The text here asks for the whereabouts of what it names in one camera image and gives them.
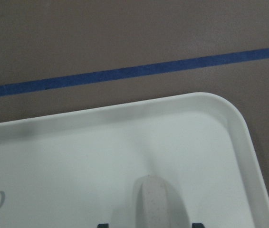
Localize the white ceramic soup spoon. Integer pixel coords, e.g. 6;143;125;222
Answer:
132;175;192;228

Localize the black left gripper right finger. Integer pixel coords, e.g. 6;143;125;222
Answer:
192;223;205;228

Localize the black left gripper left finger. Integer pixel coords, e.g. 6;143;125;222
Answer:
97;223;109;228

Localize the white bear serving tray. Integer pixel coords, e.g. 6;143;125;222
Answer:
0;93;269;228

